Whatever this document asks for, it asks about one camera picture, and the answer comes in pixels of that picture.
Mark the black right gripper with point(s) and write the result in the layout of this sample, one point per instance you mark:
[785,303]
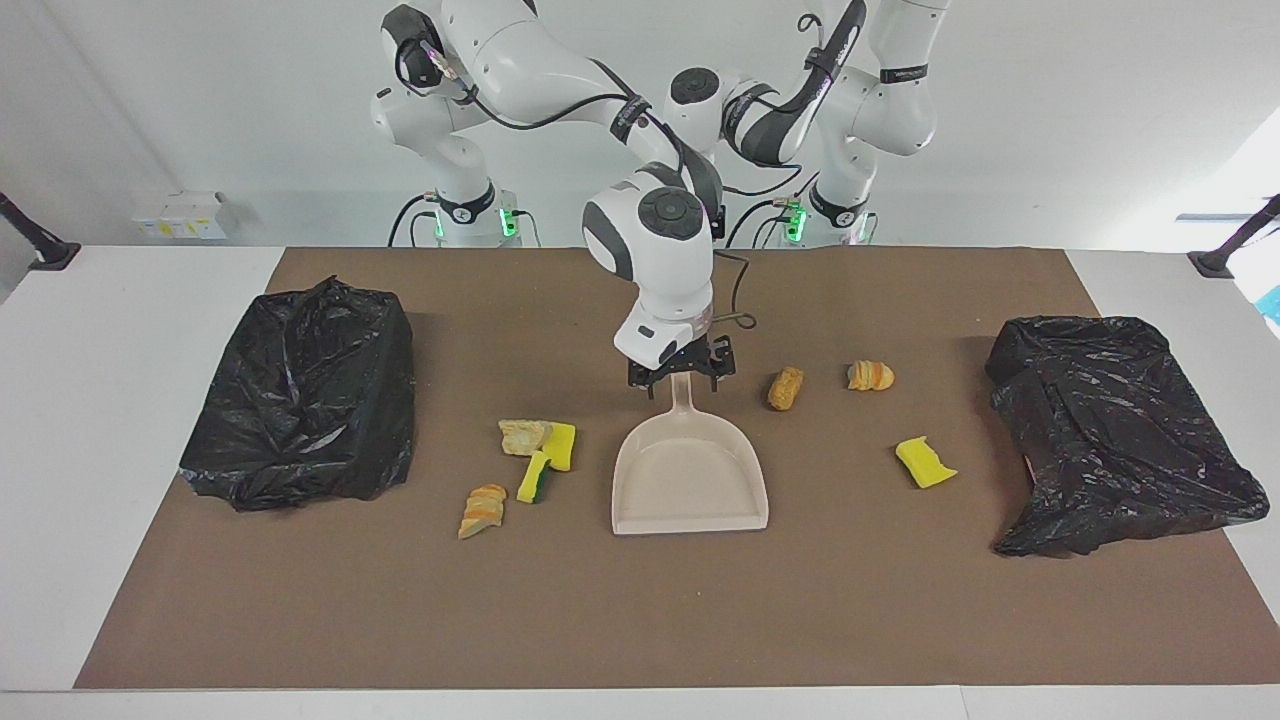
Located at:
[690,358]

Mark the beige plastic dustpan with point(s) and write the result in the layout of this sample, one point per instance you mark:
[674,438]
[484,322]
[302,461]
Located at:
[690,470]

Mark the brown bread roll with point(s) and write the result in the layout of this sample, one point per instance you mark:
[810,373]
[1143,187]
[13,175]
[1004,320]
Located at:
[786,388]

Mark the yellow green-backed sponge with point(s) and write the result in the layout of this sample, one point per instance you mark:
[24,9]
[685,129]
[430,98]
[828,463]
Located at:
[533,480]
[562,445]
[925,463]

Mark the pale bread chunk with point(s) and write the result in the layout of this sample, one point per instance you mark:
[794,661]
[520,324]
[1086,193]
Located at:
[523,436]

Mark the sliced croissant piece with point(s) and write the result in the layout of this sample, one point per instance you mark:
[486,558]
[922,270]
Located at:
[870,375]

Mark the sliced bread loaf piece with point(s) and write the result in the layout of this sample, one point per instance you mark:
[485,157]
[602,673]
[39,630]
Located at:
[484,510]

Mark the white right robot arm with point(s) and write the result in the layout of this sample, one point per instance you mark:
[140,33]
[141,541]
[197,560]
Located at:
[660,260]

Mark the black trash bag bin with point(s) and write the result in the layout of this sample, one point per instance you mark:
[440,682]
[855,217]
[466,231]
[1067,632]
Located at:
[1110,430]
[310,400]

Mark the brown table mat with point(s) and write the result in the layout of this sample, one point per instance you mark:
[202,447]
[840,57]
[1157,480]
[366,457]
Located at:
[640,620]

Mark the black clamp stand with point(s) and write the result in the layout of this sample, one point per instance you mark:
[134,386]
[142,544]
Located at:
[55,257]
[1215,262]

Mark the teal object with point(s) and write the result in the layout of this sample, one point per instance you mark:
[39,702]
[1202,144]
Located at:
[1273,305]

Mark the white wall socket box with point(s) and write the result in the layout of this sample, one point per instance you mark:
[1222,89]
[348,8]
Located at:
[180,215]

